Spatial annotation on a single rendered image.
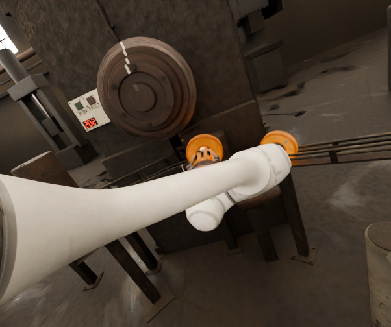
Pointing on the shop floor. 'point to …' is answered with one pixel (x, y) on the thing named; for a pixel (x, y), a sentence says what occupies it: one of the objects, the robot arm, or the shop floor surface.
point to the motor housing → (262, 230)
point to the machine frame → (217, 106)
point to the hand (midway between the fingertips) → (202, 148)
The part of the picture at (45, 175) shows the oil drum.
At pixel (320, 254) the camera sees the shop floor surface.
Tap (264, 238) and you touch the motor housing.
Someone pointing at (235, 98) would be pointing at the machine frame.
